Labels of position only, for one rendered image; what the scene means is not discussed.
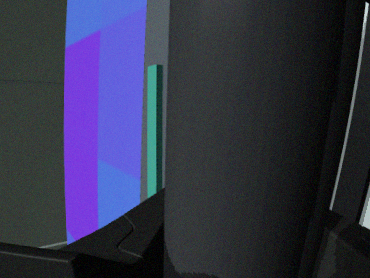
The green small trowel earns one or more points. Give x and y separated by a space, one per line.
155 83

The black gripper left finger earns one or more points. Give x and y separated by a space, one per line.
130 247

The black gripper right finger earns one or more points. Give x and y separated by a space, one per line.
345 249

